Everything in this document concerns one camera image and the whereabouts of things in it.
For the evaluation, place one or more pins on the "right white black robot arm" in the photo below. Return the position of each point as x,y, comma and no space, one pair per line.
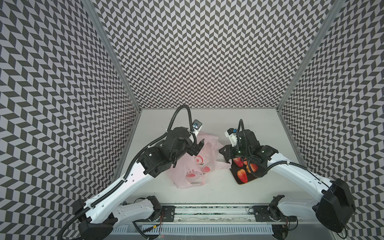
331,201

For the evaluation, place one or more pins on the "black square plate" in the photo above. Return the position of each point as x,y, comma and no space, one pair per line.
234,168

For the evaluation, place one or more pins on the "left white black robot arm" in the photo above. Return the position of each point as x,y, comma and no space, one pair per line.
146,165

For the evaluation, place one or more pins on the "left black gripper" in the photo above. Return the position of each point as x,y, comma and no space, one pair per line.
196,148

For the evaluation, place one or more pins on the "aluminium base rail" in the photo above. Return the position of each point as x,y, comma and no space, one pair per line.
216,213

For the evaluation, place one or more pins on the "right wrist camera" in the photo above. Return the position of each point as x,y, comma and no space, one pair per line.
232,135

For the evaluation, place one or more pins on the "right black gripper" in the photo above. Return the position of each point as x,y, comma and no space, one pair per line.
227,151

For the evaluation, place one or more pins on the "pink plastic bag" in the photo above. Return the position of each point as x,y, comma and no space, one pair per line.
191,171

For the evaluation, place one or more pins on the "red yellow fake strawberry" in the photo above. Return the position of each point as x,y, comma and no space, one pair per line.
239,162

